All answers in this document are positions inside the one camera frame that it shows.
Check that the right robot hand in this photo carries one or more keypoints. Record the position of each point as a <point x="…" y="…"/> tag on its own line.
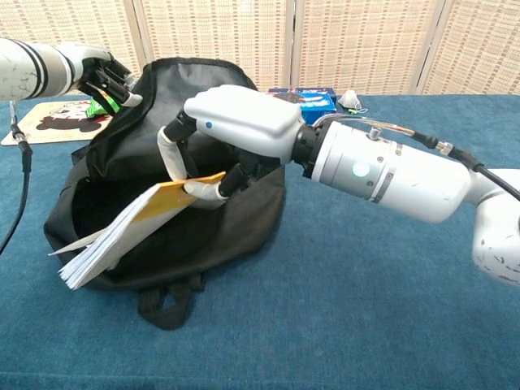
<point x="239" y="130"/>

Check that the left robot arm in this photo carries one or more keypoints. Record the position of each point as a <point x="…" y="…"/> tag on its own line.
<point x="32" y="69"/>

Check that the white yellow-edged notebook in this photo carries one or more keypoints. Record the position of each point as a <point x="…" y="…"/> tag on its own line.
<point x="122" y="227"/>

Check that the white tea bag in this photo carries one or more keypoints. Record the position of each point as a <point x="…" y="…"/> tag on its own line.
<point x="349" y="98"/>

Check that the green snack bag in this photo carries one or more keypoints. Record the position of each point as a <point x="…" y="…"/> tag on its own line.
<point x="99" y="107"/>

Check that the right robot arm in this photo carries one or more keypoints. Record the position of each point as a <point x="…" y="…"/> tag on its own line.
<point x="406" y="178"/>

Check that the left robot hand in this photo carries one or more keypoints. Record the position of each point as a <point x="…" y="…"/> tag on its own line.
<point x="103" y="75"/>

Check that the black fabric backpack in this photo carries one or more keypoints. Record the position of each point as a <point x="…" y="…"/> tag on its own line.
<point x="183" y="227"/>

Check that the woven folding screen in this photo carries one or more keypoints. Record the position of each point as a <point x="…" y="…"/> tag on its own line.
<point x="284" y="44"/>

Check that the cartoon printed mouse pad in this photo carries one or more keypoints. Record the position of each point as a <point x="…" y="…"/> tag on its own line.
<point x="53" y="122"/>

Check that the blue cookie box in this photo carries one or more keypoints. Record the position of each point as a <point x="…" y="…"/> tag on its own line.
<point x="317" y="103"/>

